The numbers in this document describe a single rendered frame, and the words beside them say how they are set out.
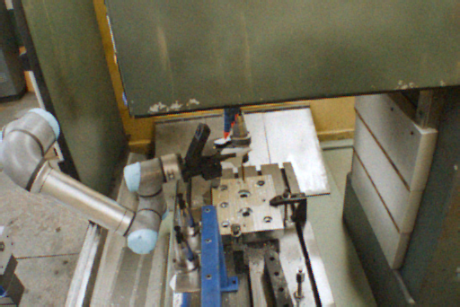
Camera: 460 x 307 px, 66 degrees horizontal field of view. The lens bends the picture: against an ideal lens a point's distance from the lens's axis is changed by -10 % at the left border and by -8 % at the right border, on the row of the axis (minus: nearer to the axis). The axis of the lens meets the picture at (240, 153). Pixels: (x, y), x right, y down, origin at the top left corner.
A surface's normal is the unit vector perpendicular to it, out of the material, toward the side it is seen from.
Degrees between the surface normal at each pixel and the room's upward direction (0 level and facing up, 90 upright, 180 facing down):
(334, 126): 90
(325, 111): 90
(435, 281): 90
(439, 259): 90
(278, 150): 24
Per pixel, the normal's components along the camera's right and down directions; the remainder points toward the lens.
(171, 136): -0.04, -0.54
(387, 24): 0.07, 0.55
